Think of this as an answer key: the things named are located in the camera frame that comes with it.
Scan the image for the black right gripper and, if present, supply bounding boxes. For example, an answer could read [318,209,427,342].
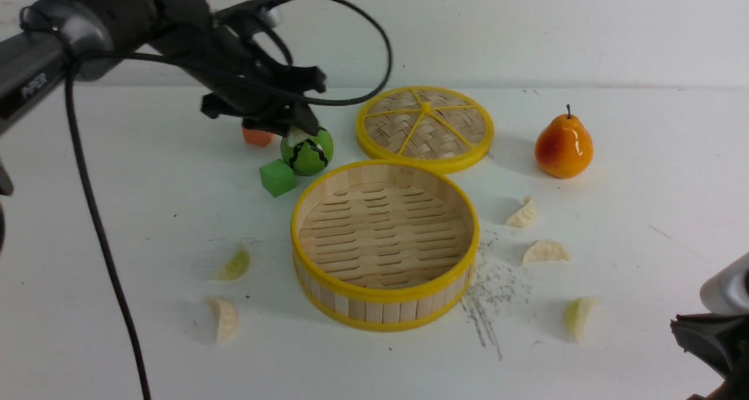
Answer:
[671,313,748,399]

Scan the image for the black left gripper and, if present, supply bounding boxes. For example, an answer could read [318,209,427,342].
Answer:
[153,14,326,138]

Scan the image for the green dumpling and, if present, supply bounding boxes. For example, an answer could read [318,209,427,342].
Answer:
[564,296,599,342]
[215,244,250,282]
[284,126,314,147]

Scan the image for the white dumpling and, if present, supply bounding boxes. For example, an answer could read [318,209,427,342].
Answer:
[205,296,240,344]
[505,196,538,229]
[521,239,571,265]

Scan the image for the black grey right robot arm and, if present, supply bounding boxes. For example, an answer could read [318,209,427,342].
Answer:
[671,254,748,399]

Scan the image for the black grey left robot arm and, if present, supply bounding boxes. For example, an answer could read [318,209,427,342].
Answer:
[1,0,326,136]

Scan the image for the yellow bamboo steamer lid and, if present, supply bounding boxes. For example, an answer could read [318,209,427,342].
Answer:
[354,86,495,174]

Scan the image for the yellow bamboo steamer tray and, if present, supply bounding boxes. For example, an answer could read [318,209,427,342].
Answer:
[290,160,480,332]

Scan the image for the orange foam cube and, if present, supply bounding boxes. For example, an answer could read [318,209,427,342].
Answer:
[242,128,274,147]

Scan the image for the green toy watermelon ball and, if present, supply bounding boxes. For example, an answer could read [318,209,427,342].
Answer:
[279,126,335,176]

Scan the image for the green foam cube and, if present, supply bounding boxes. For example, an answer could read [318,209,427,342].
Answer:
[259,158,297,198]

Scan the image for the orange toy pear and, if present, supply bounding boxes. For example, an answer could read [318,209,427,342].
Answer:
[534,104,595,180]

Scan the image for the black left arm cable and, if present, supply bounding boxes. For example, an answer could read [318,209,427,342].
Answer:
[20,0,393,400]

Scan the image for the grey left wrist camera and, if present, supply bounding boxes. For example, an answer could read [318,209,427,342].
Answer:
[214,0,280,39]

